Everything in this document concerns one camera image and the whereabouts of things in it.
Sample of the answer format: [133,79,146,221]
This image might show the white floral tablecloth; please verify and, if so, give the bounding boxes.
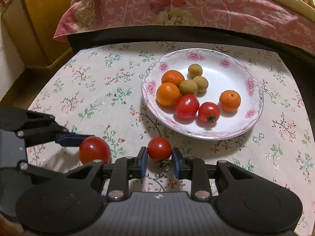
[27,41,315,236]

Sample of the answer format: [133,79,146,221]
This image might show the red tomato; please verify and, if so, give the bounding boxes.
[79,137,112,165]
[175,94,200,119]
[147,137,173,169]
[198,102,221,123]

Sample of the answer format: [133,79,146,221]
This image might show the white floral rimmed plate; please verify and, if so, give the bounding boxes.
[141,48,264,140]

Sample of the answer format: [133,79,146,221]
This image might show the orange mandarin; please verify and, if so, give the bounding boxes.
[219,90,242,113]
[161,70,185,85]
[156,82,181,107]

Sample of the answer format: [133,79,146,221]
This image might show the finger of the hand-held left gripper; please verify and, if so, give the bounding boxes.
[0,107,95,148]
[18,161,68,185]

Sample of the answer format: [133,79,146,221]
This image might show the wooden cabinet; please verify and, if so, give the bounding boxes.
[0,0,85,70]

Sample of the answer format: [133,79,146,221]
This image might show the brown longan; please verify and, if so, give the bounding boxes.
[188,64,203,78]
[179,79,198,96]
[192,76,209,92]

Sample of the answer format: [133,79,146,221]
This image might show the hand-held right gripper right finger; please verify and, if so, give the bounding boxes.
[172,147,254,201]

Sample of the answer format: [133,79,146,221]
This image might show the pink patterned blanket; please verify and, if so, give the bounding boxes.
[53,0,315,54]

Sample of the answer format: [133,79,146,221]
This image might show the dark bed frame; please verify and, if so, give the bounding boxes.
[66,26,315,79]

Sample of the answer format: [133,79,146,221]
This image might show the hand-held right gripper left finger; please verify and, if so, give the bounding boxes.
[66,146,148,201]

